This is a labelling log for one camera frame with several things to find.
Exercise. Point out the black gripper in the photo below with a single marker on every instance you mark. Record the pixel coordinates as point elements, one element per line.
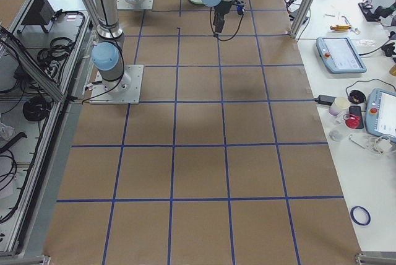
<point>223,7</point>

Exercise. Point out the pale green plate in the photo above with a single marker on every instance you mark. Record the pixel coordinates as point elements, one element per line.
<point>198,2</point>

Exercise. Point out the far teach pendant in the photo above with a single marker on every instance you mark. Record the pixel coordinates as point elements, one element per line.
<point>339,55</point>

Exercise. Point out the teach pendant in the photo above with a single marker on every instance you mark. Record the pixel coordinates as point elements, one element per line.
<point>380,113</point>
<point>339,55</point>

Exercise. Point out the black power adapter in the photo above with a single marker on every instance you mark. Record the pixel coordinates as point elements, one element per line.
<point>324,100</point>

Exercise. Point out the white paper cup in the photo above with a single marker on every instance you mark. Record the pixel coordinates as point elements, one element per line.
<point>339,105</point>

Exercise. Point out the black smartphone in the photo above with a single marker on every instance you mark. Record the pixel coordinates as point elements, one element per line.
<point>356,115</point>

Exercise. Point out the red round lid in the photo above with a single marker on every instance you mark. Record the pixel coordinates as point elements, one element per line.
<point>352,121</point>

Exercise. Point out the near teach pendant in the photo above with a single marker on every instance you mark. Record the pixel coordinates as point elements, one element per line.
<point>380,113</point>

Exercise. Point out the blue tape roll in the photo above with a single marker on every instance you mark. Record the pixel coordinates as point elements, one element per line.
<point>360,216</point>

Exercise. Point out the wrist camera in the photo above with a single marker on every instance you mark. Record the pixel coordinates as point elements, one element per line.
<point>240,7</point>

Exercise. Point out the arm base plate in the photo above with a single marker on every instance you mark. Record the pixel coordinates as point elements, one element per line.
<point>134,5</point>
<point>115,93</point>

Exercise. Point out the yellow handled tool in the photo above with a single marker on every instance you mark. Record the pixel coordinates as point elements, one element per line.
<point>340,28</point>

